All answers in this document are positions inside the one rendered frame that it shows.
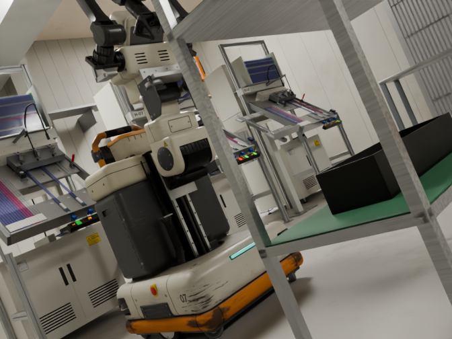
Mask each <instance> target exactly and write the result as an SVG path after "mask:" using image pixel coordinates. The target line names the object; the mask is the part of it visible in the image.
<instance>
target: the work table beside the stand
mask: <svg viewBox="0 0 452 339"><path fill-rule="evenodd" d="M451 55H452V47H451V48H449V49H447V50H444V51H443V52H440V53H439V54H436V55H434V56H432V57H430V58H428V59H426V60H424V61H422V62H420V63H417V64H415V65H413V66H411V67H409V68H407V69H405V70H403V71H400V72H399V73H396V74H395V75H392V76H391V77H388V78H386V79H384V80H382V81H380V82H379V85H380V87H381V89H382V92H383V94H384V96H385V99H386V100H387V103H388V105H389V108H390V110H391V113H392V114H393V117H394V119H395V121H396V124H397V126H398V128H399V130H400V131H401V130H404V129H406V128H405V126H404V123H403V122H402V119H401V117H400V115H399V112H398V110H397V108H396V105H395V104H394V101H393V99H392V97H391V94H390V92H389V90H388V88H387V85H386V83H391V82H394V84H395V86H396V88H397V91H398V93H399V95H400V97H401V99H402V102H403V104H404V107H405V109H406V111H407V113H408V116H409V118H410V120H411V122H412V125H413V126H414V125H416V124H418V122H417V120H416V117H415V115H414V113H413V111H412V108H411V106H410V103H409V101H408V99H407V97H406V95H405V93H404V90H403V88H402V85H401V83H400V80H399V79H401V78H403V77H405V76H408V75H410V74H412V73H414V72H416V71H419V70H421V69H423V68H425V67H427V66H429V65H431V64H433V63H435V62H437V61H440V60H442V59H444V58H446V57H449V56H451Z"/></svg>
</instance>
